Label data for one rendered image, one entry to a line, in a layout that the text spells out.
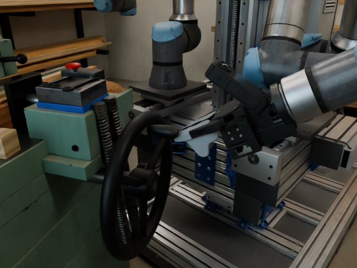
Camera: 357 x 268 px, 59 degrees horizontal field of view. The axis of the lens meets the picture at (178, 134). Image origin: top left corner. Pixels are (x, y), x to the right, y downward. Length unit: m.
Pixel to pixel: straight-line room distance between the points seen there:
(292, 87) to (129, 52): 4.07
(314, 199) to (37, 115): 1.41
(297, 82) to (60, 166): 0.43
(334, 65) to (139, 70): 4.04
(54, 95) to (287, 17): 0.44
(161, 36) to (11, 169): 0.75
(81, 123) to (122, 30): 3.95
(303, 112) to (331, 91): 0.05
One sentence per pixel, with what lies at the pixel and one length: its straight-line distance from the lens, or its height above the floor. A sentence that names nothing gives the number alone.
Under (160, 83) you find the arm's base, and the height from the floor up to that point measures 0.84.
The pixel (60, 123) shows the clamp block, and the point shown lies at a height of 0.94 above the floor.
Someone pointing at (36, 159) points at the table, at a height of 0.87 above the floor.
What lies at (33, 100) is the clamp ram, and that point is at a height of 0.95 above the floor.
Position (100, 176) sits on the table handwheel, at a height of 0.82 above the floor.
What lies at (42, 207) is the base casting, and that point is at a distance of 0.68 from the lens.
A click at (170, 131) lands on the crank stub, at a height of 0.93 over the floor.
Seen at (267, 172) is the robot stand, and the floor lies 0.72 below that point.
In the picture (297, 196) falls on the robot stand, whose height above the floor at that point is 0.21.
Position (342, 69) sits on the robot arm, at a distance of 0.49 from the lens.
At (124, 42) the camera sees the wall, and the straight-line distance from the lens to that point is 4.51.
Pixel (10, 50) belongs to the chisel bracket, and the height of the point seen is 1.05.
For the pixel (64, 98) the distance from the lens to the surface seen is 0.59.
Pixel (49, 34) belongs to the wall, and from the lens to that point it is 3.96.
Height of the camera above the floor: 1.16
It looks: 25 degrees down
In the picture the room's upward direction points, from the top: straight up
